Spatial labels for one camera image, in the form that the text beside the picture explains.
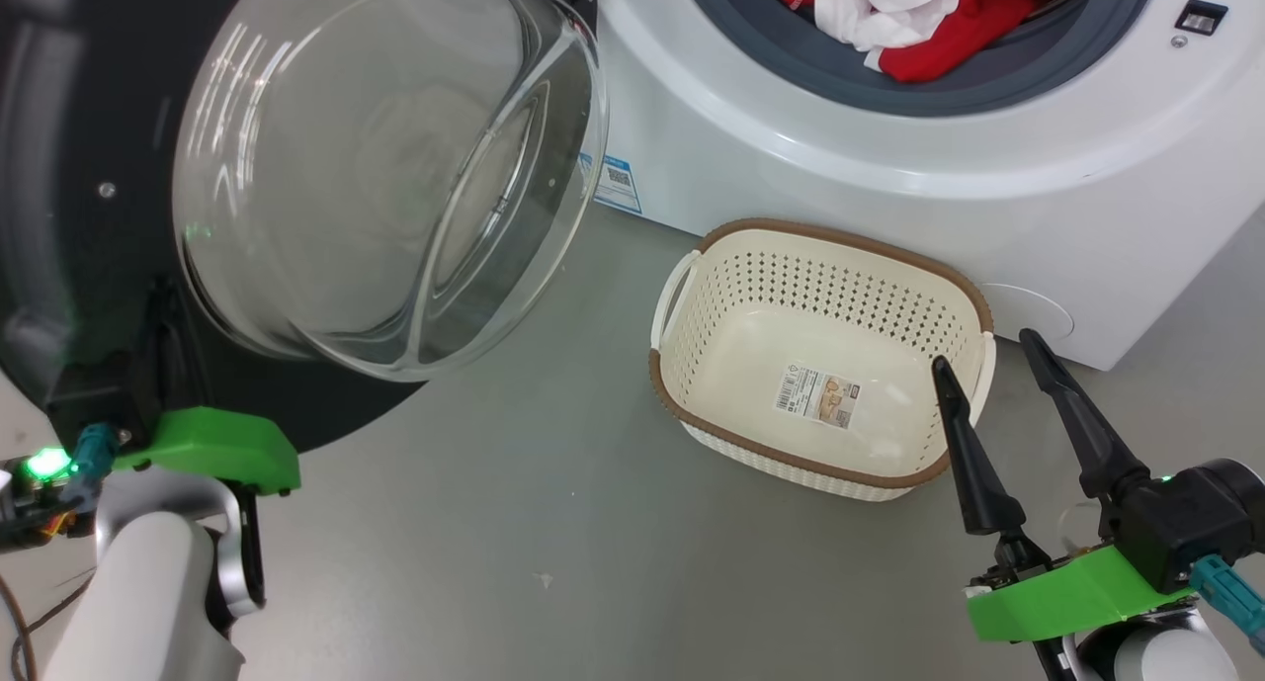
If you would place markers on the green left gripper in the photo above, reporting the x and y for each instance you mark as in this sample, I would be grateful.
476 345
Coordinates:
217 444

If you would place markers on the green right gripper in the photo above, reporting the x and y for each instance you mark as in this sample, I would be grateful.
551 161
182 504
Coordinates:
1067 592

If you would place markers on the black washer door glass window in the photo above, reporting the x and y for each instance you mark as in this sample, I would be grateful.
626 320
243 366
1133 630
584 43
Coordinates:
79 118

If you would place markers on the red and white garment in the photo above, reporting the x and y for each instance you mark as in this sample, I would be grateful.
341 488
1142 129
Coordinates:
949 29

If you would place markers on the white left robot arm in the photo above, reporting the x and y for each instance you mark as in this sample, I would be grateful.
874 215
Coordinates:
138 602

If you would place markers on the cream laundry basket brown rim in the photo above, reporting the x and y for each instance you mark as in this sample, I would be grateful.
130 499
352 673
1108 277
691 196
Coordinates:
751 365

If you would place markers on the white front-load washing machine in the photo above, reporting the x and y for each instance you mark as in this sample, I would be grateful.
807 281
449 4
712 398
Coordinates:
889 167

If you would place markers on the round white filter cover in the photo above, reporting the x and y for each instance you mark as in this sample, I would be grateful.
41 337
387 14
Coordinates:
1028 310

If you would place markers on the paper product label sticker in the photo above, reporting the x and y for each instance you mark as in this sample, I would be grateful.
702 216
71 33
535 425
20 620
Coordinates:
815 396

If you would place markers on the blue energy label sticker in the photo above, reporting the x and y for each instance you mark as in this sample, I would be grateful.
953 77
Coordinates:
618 182

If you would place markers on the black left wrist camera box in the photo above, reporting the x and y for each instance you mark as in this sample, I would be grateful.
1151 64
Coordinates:
89 404

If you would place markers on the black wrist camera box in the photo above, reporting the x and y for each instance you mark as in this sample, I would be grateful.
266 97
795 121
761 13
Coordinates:
1186 523
89 404

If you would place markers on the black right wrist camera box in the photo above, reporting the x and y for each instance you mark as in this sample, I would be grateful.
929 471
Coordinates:
1186 523

